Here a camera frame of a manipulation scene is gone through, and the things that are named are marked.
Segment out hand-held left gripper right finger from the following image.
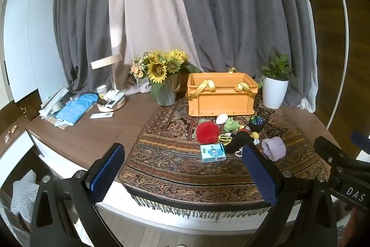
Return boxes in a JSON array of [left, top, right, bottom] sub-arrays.
[[242, 143, 340, 247]]

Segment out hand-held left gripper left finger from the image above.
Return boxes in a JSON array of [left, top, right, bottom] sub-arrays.
[[30, 143, 126, 247]]

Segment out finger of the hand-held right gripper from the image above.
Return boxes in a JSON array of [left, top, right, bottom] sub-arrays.
[[314, 135, 349, 174], [351, 131, 370, 155]]

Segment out black plush toy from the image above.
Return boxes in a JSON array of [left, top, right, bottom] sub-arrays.
[[224, 125, 261, 155]]

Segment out orange plastic crate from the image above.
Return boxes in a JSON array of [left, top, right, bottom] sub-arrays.
[[186, 68, 259, 117]]

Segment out purple knitted scrunchie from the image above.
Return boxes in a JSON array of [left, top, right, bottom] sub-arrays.
[[261, 137, 287, 161]]

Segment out white sheer curtain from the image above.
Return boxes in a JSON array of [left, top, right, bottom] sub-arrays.
[[299, 73, 318, 114]]

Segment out blue card box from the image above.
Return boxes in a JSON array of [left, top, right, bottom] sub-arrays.
[[200, 144, 227, 162]]

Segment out white remote control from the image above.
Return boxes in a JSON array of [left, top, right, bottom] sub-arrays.
[[89, 112, 115, 120]]

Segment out green frog toy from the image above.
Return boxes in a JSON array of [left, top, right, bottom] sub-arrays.
[[223, 117, 240, 133]]

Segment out patterned fringed table cloth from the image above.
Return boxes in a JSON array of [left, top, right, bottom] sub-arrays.
[[117, 96, 330, 220]]

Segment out red pompom ball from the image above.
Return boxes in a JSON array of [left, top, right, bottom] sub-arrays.
[[197, 122, 222, 145]]

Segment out blue cloth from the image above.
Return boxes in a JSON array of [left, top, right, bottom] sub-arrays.
[[55, 94, 99, 125]]

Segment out potted plant in white pot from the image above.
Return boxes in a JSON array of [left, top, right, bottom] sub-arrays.
[[258, 52, 298, 109]]

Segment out striped cloth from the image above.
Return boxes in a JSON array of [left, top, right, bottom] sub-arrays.
[[10, 170, 40, 222]]

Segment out grey-green ribbed vase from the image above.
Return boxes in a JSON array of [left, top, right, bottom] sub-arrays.
[[156, 73, 180, 106]]

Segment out sunflower bouquet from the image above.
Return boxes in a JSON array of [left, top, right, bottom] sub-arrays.
[[130, 50, 203, 97]]

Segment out grey curtain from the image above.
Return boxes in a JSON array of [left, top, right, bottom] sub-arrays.
[[172, 0, 316, 81], [53, 0, 116, 95]]

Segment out white cabinet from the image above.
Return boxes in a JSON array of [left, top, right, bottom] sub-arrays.
[[0, 0, 70, 104]]

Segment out beige curtain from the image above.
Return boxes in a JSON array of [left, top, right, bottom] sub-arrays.
[[108, 0, 203, 95]]

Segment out white frame boards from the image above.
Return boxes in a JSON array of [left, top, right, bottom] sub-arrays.
[[39, 86, 70, 117]]

